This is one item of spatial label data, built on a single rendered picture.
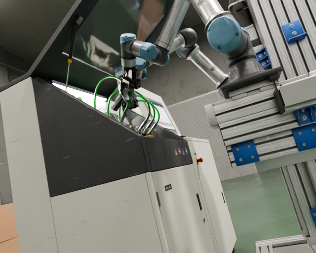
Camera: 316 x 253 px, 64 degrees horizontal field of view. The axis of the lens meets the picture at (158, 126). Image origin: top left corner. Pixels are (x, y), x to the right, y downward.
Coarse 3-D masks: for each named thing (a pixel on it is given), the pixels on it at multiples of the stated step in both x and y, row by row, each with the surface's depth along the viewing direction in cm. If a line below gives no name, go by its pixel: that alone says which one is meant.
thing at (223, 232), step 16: (160, 96) 260; (144, 112) 194; (176, 128) 247; (192, 144) 182; (208, 144) 231; (208, 160) 212; (208, 176) 196; (208, 192) 182; (208, 208) 170; (224, 208) 212; (224, 224) 196; (224, 240) 182
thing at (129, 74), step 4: (124, 68) 126; (128, 68) 125; (132, 68) 128; (136, 68) 126; (128, 72) 128; (132, 72) 127; (124, 76) 132; (128, 76) 129; (132, 76) 128; (124, 80) 129; (128, 80) 128; (132, 80) 127; (136, 80) 129; (124, 84) 132; (128, 84) 129; (132, 84) 130; (136, 84) 130; (128, 88) 129; (132, 88) 130; (136, 88) 131
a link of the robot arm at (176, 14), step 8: (176, 0) 119; (184, 0) 118; (176, 8) 119; (184, 8) 119; (168, 16) 122; (176, 16) 120; (184, 16) 122; (168, 24) 121; (176, 24) 121; (168, 32) 122; (176, 32) 123; (160, 40) 123; (168, 40) 123; (160, 48) 124; (168, 48) 125; (160, 56) 123; (168, 56) 129; (160, 64) 128
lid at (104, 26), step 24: (96, 0) 133; (120, 0) 145; (144, 0) 158; (168, 0) 171; (72, 24) 133; (96, 24) 146; (120, 24) 159; (144, 24) 174; (48, 48) 134; (96, 48) 159; (120, 48) 174; (48, 72) 145; (72, 72) 158; (96, 72) 173
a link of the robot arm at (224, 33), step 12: (192, 0) 101; (204, 0) 96; (216, 0) 97; (204, 12) 97; (216, 12) 94; (228, 12) 93; (216, 24) 91; (228, 24) 89; (216, 36) 91; (228, 36) 89; (240, 36) 90; (216, 48) 92; (228, 48) 91; (240, 48) 95
